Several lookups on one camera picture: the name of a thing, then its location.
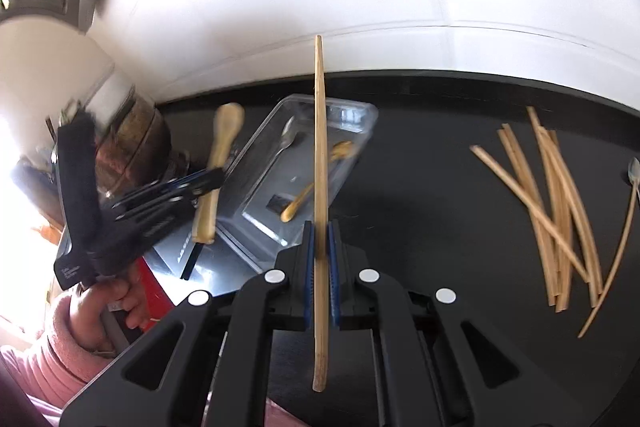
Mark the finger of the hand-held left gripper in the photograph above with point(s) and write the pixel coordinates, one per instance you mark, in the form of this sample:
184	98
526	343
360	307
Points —
160	219
170	187

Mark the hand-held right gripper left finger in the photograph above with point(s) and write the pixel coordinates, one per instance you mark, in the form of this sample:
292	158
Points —
309	267

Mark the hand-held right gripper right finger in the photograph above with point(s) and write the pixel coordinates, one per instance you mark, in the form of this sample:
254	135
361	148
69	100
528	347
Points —
334	277

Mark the light bamboo chopstick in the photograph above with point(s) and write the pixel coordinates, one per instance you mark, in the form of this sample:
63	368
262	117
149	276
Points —
320	132

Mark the clear plastic container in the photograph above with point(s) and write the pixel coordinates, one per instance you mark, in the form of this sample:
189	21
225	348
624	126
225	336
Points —
350	117

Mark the bunch of wooden chopsticks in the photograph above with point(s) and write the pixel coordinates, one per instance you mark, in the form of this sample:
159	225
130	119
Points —
560	217

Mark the person's left forearm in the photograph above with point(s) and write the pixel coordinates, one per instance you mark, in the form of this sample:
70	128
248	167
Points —
45	352

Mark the person's left hand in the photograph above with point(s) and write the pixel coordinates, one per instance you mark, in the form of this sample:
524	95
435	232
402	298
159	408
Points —
95	312

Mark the brown round pot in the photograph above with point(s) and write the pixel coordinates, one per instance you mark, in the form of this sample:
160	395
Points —
140	142

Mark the gold spoon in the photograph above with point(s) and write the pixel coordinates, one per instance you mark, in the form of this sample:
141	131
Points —
294	209

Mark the red box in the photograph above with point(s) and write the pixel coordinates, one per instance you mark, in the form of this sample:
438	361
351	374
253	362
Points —
155	292

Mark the silver flat appliance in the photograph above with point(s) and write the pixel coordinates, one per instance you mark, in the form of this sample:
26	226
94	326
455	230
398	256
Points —
220	272

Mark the small silver spoon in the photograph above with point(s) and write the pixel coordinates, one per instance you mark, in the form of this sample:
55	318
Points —
289	127

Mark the person's pink clothing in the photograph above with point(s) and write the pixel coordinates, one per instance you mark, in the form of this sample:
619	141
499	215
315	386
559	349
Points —
287	414

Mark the long silver spoon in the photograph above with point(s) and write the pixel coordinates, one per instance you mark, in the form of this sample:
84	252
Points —
634	172

